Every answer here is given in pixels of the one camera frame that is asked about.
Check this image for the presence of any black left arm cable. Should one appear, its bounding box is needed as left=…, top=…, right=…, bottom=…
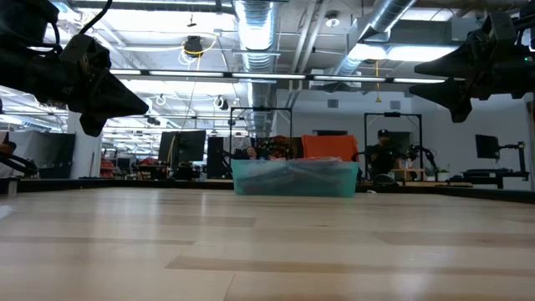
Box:
left=78, top=0, right=115, bottom=36

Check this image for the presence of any black metal rig frame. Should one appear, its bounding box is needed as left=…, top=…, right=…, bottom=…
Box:
left=229, top=105, right=294, bottom=161
left=363, top=111, right=424, bottom=181

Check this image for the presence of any red chair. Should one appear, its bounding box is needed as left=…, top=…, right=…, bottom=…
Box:
left=99, top=158, right=117, bottom=179

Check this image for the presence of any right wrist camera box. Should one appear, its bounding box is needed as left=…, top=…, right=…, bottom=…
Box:
left=480, top=11, right=518, bottom=45

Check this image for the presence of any dark curtain panel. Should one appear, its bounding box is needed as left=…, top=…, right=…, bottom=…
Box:
left=8, top=131, right=78, bottom=180

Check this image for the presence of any bright ceiling light panel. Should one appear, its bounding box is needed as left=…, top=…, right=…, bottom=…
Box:
left=346, top=41, right=461, bottom=64

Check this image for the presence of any yellow hanging cable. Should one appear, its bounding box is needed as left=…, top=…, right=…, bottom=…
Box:
left=178, top=36, right=220, bottom=130

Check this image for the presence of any large black monitor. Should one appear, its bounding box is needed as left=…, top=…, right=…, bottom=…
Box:
left=157, top=130, right=207, bottom=164

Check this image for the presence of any white column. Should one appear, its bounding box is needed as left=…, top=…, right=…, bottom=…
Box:
left=68, top=110, right=104, bottom=180

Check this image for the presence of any small wooden stool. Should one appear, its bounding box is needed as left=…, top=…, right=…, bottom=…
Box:
left=390, top=166, right=420, bottom=186

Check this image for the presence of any black overhead camera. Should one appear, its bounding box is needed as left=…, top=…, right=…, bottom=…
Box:
left=183, top=34, right=205, bottom=59

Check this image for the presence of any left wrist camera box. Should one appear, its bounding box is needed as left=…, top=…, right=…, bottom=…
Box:
left=58, top=33, right=113, bottom=76

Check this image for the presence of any black overhead light bar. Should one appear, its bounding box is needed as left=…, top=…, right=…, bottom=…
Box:
left=108, top=68, right=466, bottom=85

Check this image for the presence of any dark red floral object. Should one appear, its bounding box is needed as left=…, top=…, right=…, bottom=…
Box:
left=254, top=135, right=294, bottom=161

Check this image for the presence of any teal plastic basket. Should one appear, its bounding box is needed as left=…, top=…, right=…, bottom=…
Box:
left=231, top=158, right=360, bottom=199

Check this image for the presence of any person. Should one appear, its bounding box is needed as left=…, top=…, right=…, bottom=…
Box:
left=244, top=145, right=268, bottom=161
left=366, top=129, right=401, bottom=179

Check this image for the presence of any yellow hanging cord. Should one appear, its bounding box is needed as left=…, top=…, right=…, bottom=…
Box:
left=374, top=60, right=383, bottom=104

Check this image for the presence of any orange cloth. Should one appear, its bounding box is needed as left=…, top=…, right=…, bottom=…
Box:
left=301, top=134, right=360, bottom=163

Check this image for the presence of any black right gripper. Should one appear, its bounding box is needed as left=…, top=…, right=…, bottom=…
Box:
left=407, top=28, right=535, bottom=124

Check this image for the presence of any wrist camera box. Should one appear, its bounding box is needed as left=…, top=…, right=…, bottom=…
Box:
left=480, top=11, right=518, bottom=45
left=58, top=33, right=113, bottom=76

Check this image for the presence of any dark desk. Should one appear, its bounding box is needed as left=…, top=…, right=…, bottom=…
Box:
left=459, top=167, right=531, bottom=190

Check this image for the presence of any small black monitor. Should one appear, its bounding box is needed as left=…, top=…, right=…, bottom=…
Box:
left=474, top=134, right=501, bottom=161

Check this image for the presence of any black aluminium table frame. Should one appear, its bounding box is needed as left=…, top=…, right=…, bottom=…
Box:
left=0, top=177, right=535, bottom=205

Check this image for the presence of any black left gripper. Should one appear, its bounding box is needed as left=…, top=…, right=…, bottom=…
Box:
left=0, top=48, right=150, bottom=138

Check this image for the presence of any silver air duct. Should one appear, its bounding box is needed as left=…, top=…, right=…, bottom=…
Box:
left=324, top=0, right=419, bottom=87
left=232, top=0, right=280, bottom=135

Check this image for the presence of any dark lab equipment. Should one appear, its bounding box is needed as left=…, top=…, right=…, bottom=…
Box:
left=0, top=140, right=39, bottom=177

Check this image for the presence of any tall black cabinet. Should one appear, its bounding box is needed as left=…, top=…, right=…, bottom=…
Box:
left=206, top=136, right=226, bottom=179

